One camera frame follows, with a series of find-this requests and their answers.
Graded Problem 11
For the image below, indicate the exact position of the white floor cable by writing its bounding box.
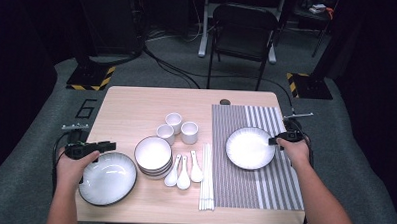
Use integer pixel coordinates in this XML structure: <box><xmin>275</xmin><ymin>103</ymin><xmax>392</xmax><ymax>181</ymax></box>
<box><xmin>145</xmin><ymin>21</ymin><xmax>204</xmax><ymax>45</ymax></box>

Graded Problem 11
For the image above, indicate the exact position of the bundle of white chopsticks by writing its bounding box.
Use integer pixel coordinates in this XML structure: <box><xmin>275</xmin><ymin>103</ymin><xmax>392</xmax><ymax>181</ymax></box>
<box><xmin>198</xmin><ymin>143</ymin><xmax>218</xmax><ymax>212</ymax></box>

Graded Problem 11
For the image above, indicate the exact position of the person's right hand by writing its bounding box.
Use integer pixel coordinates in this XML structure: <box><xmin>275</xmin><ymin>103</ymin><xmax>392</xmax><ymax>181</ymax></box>
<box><xmin>274</xmin><ymin>140</ymin><xmax>313</xmax><ymax>173</ymax></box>

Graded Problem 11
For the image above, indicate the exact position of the white cup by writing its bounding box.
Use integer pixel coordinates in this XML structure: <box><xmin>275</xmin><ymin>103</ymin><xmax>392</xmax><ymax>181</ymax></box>
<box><xmin>179</xmin><ymin>120</ymin><xmax>200</xmax><ymax>146</ymax></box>
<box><xmin>155</xmin><ymin>124</ymin><xmax>176</xmax><ymax>146</ymax></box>
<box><xmin>164</xmin><ymin>112</ymin><xmax>183</xmax><ymax>135</ymax></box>

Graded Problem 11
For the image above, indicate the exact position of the grey white striped placemat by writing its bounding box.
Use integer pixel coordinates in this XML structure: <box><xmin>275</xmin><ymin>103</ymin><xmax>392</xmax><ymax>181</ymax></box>
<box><xmin>207</xmin><ymin>103</ymin><xmax>310</xmax><ymax>212</ymax></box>

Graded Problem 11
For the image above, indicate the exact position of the person's left hand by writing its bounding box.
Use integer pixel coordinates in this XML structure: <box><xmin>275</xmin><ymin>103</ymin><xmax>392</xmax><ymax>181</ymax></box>
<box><xmin>55</xmin><ymin>147</ymin><xmax>101</xmax><ymax>192</ymax></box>

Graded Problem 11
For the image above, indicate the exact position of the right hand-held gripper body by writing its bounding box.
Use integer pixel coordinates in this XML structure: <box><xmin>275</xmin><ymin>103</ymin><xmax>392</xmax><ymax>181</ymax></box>
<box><xmin>277</xmin><ymin>111</ymin><xmax>315</xmax><ymax>145</ymax></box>

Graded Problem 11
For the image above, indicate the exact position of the white ribbed plate dark rim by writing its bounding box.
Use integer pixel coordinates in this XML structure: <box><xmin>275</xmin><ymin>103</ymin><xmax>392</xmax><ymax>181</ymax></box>
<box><xmin>225</xmin><ymin>126</ymin><xmax>278</xmax><ymax>172</ymax></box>
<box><xmin>77</xmin><ymin>150</ymin><xmax>139</xmax><ymax>208</ymax></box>

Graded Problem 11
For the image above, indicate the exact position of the black cabinet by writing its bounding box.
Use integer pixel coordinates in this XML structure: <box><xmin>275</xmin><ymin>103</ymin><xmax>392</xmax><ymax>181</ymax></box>
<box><xmin>72</xmin><ymin>0</ymin><xmax>146</xmax><ymax>68</ymax></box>

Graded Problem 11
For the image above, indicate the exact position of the right hand-held gripper cable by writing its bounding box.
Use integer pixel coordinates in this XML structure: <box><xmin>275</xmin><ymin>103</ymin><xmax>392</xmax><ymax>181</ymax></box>
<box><xmin>282</xmin><ymin>117</ymin><xmax>318</xmax><ymax>224</ymax></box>

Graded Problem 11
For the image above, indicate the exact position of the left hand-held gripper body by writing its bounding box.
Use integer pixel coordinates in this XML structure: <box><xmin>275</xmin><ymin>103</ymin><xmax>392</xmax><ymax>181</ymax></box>
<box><xmin>60</xmin><ymin>122</ymin><xmax>101</xmax><ymax>162</ymax></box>

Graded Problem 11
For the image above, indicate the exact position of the black stand base striped tape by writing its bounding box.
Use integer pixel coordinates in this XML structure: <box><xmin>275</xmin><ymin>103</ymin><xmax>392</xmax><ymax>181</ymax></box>
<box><xmin>65</xmin><ymin>62</ymin><xmax>117</xmax><ymax>93</ymax></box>
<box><xmin>285</xmin><ymin>72</ymin><xmax>335</xmax><ymax>101</ymax></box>

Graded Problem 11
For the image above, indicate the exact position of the black folding chair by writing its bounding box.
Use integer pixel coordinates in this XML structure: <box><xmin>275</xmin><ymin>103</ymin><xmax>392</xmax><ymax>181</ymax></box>
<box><xmin>205</xmin><ymin>1</ymin><xmax>280</xmax><ymax>93</ymax></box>

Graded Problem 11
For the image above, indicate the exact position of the white box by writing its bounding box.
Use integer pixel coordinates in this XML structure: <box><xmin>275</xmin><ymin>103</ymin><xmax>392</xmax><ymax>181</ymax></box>
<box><xmin>308</xmin><ymin>3</ymin><xmax>328</xmax><ymax>14</ymax></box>

